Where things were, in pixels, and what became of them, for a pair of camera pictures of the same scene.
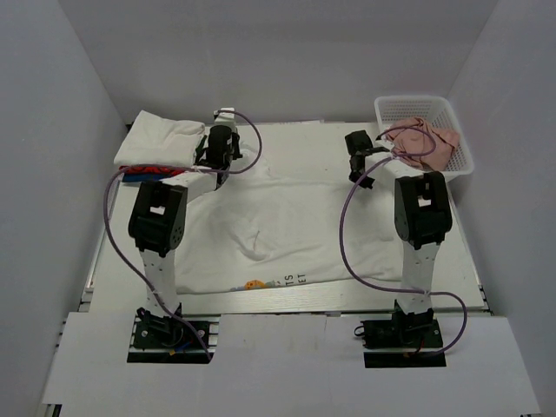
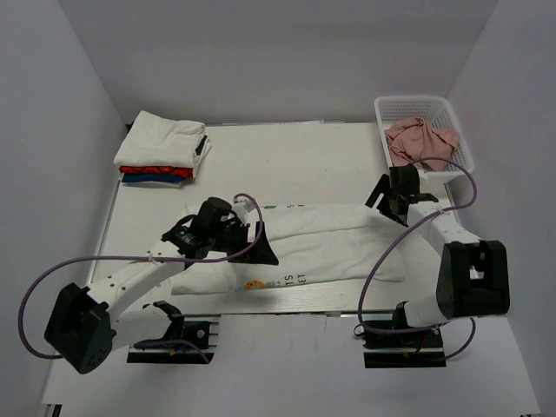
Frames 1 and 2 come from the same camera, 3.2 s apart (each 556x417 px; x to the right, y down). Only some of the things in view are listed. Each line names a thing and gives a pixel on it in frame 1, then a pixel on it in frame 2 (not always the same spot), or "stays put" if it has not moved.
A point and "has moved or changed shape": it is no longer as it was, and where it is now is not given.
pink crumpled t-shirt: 426,147 stays put
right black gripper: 367,183 -> 381,188
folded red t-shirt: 161,170 stays put
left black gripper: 235,140 -> 261,253
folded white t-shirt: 153,140 stays put
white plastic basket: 392,109 stays put
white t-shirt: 293,220 has moved or changed shape
